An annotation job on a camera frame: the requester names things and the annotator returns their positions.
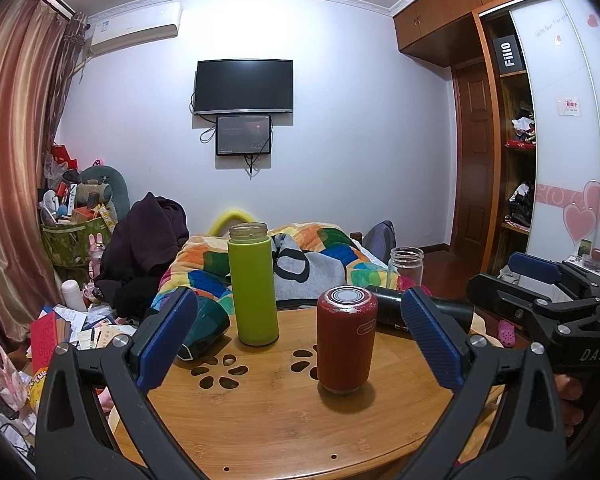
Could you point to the black cylinder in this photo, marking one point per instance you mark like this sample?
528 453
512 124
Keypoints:
449 312

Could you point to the dark clothing pile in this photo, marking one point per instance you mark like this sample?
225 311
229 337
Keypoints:
140 245

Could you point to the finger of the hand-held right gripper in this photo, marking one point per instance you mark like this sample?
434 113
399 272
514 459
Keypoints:
509 302
534 267

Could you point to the white air conditioner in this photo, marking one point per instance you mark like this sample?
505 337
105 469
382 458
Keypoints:
135 25

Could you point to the black bag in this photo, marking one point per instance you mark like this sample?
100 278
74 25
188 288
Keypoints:
518 207

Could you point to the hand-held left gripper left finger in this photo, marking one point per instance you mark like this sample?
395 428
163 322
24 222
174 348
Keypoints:
167 340

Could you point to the red box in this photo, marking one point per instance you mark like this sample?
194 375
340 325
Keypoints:
45 345

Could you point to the grey green plush toy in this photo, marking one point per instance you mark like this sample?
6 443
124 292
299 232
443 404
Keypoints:
112 182

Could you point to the pink bunny toy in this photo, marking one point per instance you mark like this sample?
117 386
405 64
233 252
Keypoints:
96 252

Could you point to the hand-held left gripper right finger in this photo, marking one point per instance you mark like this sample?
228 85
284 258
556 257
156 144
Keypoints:
432 340

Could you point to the grey black patterned cloth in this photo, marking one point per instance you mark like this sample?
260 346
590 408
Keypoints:
325 272

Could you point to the pile of papers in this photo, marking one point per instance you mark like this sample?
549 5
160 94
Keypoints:
100 332

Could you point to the brown wooden door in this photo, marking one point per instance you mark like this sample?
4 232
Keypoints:
474 160

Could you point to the colourful patchwork blanket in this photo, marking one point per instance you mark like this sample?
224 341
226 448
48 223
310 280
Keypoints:
205 265

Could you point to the wooden wardrobe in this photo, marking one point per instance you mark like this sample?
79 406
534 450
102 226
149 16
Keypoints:
554 135

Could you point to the clear glass jar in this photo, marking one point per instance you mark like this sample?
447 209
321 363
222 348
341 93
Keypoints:
405 265

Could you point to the pink patterned cloth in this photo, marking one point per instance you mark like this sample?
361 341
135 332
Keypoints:
2 375

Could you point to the person's right hand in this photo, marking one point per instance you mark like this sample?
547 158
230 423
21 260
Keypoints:
567 395

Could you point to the pink slipper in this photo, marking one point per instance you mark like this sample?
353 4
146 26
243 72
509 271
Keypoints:
504 332

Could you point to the green storage basket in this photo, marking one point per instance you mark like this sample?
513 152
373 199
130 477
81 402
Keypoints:
70 242

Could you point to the wall television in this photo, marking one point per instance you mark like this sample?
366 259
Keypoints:
244 85

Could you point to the dark teal cup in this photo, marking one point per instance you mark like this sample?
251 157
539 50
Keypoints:
207 320

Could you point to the small wall monitor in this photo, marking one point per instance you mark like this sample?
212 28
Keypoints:
244 135

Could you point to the black box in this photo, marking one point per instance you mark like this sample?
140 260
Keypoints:
505 54

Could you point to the white bottle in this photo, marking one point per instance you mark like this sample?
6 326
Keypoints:
74 296

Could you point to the striped pink curtain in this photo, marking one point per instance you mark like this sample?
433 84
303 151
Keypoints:
15 160

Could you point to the yellow foam tube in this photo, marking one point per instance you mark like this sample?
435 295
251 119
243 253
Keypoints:
225 219

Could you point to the grey backpack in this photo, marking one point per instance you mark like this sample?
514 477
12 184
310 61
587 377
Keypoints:
379 240

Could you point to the red bag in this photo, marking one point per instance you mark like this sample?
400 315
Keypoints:
64 156

